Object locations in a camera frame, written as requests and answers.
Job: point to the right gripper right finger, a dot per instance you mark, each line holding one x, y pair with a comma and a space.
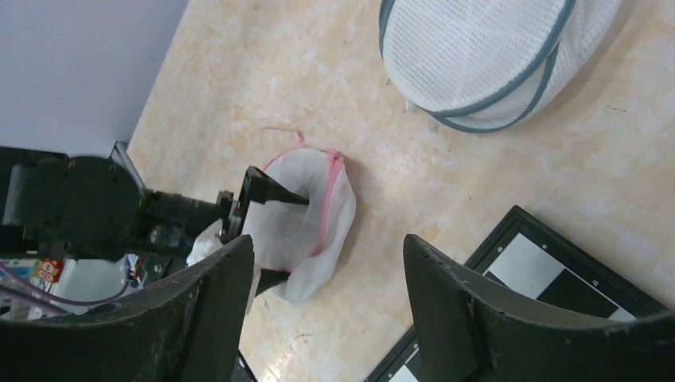
470, 328

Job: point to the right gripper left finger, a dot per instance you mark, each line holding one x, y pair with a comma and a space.
185, 327

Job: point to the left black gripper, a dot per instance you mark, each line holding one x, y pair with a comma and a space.
172, 222

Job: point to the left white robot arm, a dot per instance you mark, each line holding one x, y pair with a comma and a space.
88, 207

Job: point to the black white checkerboard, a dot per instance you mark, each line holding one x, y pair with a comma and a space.
531, 259

